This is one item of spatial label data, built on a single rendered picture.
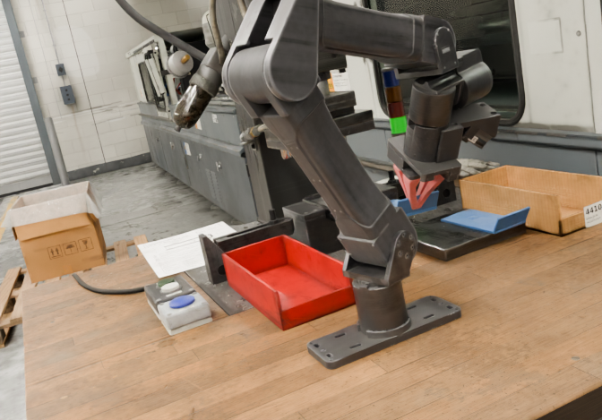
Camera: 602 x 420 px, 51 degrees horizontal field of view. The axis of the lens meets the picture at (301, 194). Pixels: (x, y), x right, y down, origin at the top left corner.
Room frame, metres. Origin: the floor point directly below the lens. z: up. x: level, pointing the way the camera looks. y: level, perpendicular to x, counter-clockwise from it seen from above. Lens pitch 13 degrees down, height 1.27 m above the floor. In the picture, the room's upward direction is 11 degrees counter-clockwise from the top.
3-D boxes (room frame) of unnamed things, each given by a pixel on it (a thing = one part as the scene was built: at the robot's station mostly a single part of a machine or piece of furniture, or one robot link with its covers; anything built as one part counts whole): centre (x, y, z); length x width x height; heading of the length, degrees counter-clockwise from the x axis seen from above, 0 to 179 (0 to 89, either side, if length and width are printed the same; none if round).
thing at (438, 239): (1.07, -0.26, 0.91); 0.17 x 0.16 x 0.02; 112
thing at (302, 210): (1.19, -0.07, 0.98); 0.20 x 0.10 x 0.01; 112
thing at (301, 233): (1.19, -0.07, 0.94); 0.20 x 0.10 x 0.07; 112
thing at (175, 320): (0.93, 0.21, 0.90); 0.07 x 0.07 x 0.06; 22
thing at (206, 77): (1.40, 0.15, 1.25); 0.19 x 0.07 x 0.19; 112
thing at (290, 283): (0.96, 0.05, 0.93); 0.25 x 0.12 x 0.06; 22
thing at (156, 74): (6.64, 1.19, 1.27); 0.23 x 0.18 x 0.38; 109
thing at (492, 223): (1.06, -0.31, 0.93); 0.15 x 0.07 x 0.03; 24
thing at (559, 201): (1.11, -0.41, 0.93); 0.25 x 0.13 x 0.08; 22
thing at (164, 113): (7.11, 1.35, 1.21); 0.86 x 0.10 x 0.79; 19
